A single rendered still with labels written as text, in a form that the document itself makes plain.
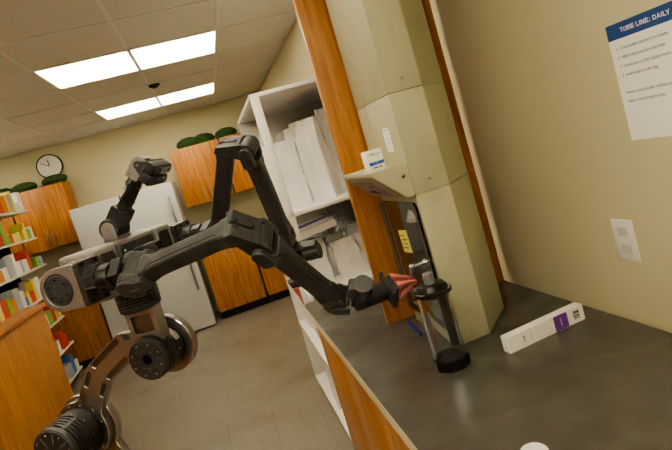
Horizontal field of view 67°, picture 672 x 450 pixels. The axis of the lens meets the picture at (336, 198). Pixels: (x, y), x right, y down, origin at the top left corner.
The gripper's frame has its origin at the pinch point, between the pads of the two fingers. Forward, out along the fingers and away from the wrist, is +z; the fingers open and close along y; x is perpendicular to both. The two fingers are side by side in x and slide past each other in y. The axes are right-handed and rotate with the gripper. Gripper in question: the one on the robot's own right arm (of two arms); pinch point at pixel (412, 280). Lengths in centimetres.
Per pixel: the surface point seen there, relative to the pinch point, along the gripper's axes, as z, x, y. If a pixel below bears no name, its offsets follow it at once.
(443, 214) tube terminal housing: 11.9, -19.5, 1.6
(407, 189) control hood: 3.2, -28.5, 6.6
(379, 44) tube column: 7, -65, 27
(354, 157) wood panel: 1.7, -21.5, 45.0
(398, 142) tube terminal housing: 5.2, -39.5, 15.0
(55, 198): -216, 176, 493
